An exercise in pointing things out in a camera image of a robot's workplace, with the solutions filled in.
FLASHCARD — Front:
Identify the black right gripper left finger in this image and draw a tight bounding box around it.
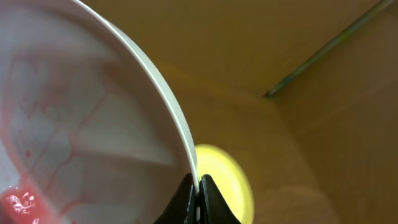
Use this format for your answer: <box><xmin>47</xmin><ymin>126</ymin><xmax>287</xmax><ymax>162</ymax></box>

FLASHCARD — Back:
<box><xmin>154</xmin><ymin>174</ymin><xmax>197</xmax><ymax>224</ymax></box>

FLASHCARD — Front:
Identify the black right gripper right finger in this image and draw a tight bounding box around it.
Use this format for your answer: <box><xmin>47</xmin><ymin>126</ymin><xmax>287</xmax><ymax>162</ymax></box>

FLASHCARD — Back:
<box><xmin>199</xmin><ymin>174</ymin><xmax>241</xmax><ymax>224</ymax></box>

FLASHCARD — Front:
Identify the yellow plate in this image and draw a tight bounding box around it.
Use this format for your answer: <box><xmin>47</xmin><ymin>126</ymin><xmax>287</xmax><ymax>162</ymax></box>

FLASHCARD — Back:
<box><xmin>195</xmin><ymin>144</ymin><xmax>254</xmax><ymax>224</ymax></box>

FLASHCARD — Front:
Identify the white plate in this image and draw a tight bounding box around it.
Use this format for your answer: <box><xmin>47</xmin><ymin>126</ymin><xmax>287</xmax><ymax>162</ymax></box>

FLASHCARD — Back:
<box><xmin>1</xmin><ymin>1</ymin><xmax>198</xmax><ymax>223</ymax></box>

